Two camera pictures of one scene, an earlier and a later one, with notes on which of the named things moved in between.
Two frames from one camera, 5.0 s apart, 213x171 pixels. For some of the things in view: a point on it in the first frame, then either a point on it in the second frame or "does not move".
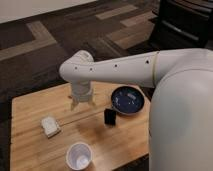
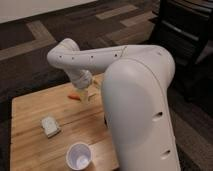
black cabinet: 183,24 does not move
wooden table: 113,147 does not move
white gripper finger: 92,104 -> 96,83
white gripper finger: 74,104 -> 83,94
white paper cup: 78,156 does not move
